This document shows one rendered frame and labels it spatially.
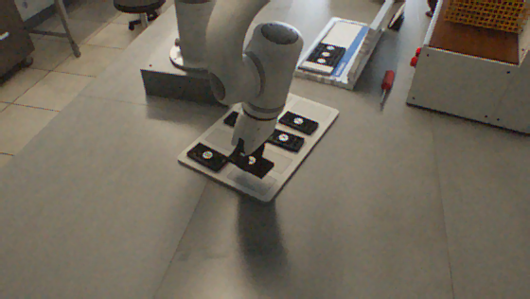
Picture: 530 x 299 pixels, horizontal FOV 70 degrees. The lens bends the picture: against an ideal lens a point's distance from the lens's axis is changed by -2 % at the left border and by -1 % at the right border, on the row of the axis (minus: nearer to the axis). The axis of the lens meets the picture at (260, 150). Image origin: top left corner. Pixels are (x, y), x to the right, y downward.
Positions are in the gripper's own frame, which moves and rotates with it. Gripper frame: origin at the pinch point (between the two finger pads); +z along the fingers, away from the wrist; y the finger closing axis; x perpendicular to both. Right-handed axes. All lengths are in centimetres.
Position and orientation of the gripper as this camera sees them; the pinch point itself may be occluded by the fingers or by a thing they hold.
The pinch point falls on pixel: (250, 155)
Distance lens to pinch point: 84.8
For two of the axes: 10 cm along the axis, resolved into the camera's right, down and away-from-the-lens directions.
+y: -5.8, 5.5, -5.9
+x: 7.9, 5.4, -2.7
